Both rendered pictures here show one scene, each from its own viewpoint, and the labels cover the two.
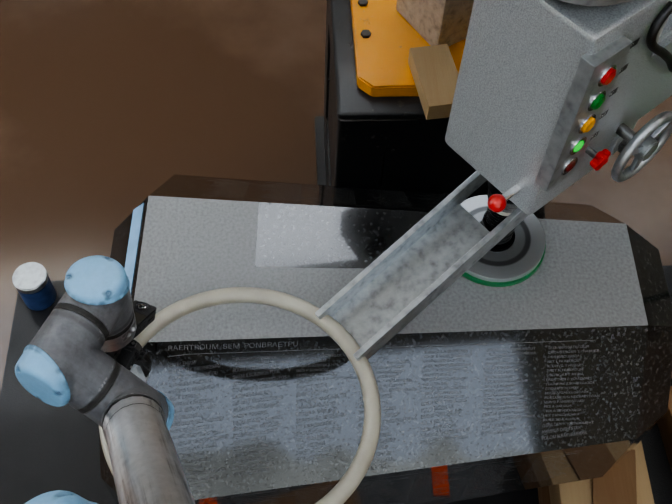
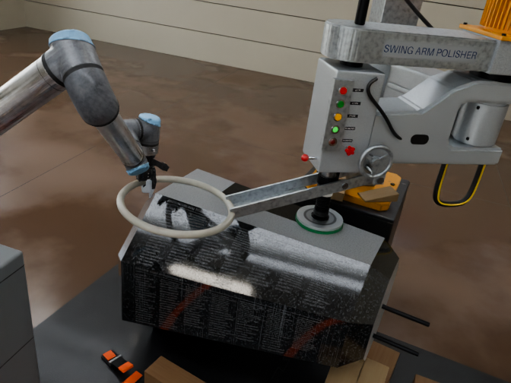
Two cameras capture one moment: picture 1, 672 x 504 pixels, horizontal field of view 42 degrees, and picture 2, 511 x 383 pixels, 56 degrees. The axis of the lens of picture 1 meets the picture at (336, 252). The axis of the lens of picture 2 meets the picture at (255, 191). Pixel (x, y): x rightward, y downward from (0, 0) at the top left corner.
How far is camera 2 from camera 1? 1.30 m
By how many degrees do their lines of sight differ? 36
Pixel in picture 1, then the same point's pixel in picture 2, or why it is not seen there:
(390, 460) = (230, 283)
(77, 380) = not seen: hidden behind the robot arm
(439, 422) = (258, 274)
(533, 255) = (331, 226)
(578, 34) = (334, 71)
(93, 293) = (145, 117)
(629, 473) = not seen: outside the picture
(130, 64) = not seen: hidden behind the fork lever
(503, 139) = (315, 135)
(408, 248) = (275, 192)
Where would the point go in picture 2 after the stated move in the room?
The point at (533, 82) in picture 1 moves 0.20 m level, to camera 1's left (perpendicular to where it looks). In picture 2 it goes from (323, 100) to (278, 89)
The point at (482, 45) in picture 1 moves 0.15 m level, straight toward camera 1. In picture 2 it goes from (315, 94) to (292, 99)
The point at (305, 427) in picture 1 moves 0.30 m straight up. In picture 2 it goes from (202, 253) to (207, 193)
